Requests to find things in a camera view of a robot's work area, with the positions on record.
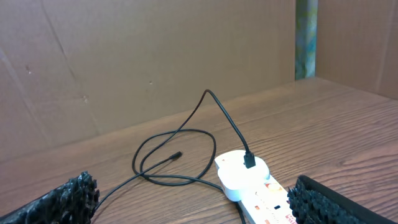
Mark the white charger adapter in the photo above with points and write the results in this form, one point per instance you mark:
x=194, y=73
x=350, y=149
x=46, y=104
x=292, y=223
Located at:
x=236, y=179

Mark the white power strip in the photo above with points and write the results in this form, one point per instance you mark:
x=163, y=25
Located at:
x=265, y=204

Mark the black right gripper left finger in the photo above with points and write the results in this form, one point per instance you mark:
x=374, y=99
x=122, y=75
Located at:
x=73, y=202

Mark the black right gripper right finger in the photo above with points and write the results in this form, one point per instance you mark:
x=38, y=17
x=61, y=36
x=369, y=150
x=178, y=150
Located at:
x=313, y=203

